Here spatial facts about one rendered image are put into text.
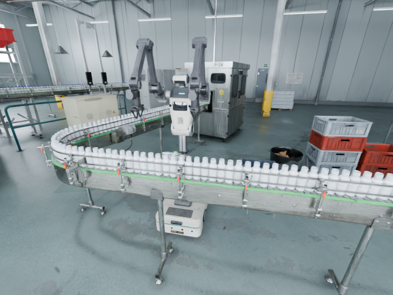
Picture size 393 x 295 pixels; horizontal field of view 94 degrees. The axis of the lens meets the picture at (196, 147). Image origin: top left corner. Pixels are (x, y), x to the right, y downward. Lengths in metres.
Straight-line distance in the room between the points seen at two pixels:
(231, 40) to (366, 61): 7.75
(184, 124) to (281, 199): 1.07
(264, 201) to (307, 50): 12.82
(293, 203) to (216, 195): 0.51
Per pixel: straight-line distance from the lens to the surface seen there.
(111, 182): 1.64
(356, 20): 14.80
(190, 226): 2.15
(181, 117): 1.84
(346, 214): 1.59
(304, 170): 1.36
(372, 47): 15.15
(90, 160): 1.70
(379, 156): 3.92
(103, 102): 5.39
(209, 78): 4.97
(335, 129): 3.34
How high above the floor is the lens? 1.71
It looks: 22 degrees down
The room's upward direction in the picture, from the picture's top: 1 degrees clockwise
